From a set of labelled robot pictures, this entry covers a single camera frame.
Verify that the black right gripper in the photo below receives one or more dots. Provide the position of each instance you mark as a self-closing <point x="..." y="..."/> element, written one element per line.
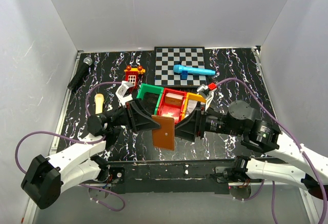
<point x="200" y="121"/>

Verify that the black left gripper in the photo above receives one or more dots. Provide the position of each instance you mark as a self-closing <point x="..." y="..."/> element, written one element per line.
<point x="130" y="116"/>

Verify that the brown leather card holder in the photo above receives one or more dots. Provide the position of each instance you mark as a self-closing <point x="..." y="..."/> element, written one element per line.
<point x="164" y="137"/>

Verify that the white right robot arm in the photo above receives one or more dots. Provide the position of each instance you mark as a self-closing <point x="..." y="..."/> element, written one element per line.
<point x="301" y="166"/>

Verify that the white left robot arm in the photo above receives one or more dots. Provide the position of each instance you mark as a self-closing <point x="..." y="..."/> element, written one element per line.
<point x="47" y="177"/>

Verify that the white cards in yellow bin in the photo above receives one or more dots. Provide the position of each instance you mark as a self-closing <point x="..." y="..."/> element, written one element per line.
<point x="192" y="104"/>

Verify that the black item in green bin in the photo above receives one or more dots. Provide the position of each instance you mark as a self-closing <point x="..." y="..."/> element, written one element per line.
<point x="150" y="101"/>

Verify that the red plastic bin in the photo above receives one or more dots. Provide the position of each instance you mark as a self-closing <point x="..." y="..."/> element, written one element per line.
<point x="168" y="110"/>

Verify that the green plastic bin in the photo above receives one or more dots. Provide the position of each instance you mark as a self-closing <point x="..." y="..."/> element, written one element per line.
<point x="152" y="89"/>

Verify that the yellow plastic bin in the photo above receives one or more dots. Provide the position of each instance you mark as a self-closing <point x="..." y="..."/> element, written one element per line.
<point x="192" y="96"/>

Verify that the brown box in red bin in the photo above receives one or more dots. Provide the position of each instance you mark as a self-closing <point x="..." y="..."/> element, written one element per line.
<point x="174" y="99"/>

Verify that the red toy phone booth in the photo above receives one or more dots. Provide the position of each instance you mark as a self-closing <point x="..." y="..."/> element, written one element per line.
<point x="132" y="74"/>

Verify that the beige toy microphone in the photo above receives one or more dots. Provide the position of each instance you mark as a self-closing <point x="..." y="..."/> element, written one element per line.
<point x="99" y="103"/>

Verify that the blue toy microphone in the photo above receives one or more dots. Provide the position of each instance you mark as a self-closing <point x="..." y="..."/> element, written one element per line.
<point x="184" y="71"/>

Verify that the black and white checkerboard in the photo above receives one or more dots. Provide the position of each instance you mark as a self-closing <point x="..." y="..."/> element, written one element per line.
<point x="167" y="57"/>

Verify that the black microphone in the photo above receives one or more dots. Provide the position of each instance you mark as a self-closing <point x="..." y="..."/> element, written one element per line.
<point x="77" y="80"/>

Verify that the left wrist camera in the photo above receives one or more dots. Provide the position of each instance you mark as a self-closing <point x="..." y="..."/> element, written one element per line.
<point x="123" y="92"/>

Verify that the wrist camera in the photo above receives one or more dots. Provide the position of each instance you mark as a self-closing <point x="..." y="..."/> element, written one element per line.
<point x="207" y="92"/>
<point x="123" y="92"/>

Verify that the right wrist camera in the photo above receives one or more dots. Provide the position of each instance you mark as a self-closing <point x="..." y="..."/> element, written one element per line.
<point x="207" y="92"/>

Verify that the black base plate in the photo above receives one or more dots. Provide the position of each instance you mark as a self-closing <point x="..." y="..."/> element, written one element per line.
<point x="170" y="176"/>

